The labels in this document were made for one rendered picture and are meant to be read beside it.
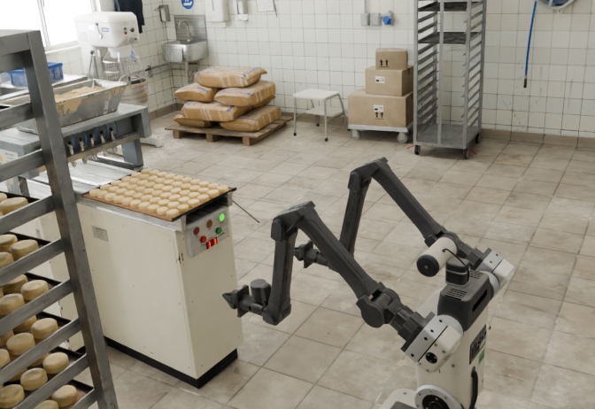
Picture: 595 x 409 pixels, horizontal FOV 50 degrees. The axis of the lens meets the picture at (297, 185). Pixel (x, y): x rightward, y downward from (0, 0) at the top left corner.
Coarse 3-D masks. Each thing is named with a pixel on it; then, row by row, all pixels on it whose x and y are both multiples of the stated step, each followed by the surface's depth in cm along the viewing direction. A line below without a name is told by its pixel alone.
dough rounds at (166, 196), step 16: (128, 176) 306; (144, 176) 305; (160, 176) 306; (176, 176) 302; (96, 192) 289; (112, 192) 291; (128, 192) 286; (144, 192) 285; (160, 192) 283; (176, 192) 284; (192, 192) 281; (208, 192) 280; (224, 192) 284; (128, 208) 273; (144, 208) 270; (160, 208) 266; (176, 208) 269; (192, 208) 269
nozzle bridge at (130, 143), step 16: (112, 112) 321; (128, 112) 320; (144, 112) 328; (16, 128) 303; (64, 128) 297; (80, 128) 298; (96, 128) 315; (112, 128) 324; (128, 128) 332; (144, 128) 330; (0, 144) 287; (16, 144) 279; (32, 144) 279; (96, 144) 317; (112, 144) 319; (128, 144) 343; (0, 160) 292; (128, 160) 347; (16, 176) 288; (32, 176) 282; (16, 192) 293
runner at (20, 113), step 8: (24, 104) 111; (0, 112) 108; (8, 112) 109; (16, 112) 110; (24, 112) 112; (32, 112) 113; (0, 120) 108; (8, 120) 109; (16, 120) 110; (24, 120) 112
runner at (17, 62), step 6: (6, 54) 107; (12, 54) 108; (18, 54) 109; (0, 60) 106; (6, 60) 107; (12, 60) 108; (18, 60) 109; (0, 66) 106; (6, 66) 108; (12, 66) 109; (18, 66) 109; (0, 72) 107
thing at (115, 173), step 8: (80, 160) 342; (88, 160) 342; (72, 168) 349; (80, 168) 344; (88, 168) 340; (96, 168) 335; (104, 168) 330; (112, 168) 326; (120, 168) 325; (104, 176) 333; (112, 176) 329; (120, 176) 324; (216, 200) 287; (224, 200) 284
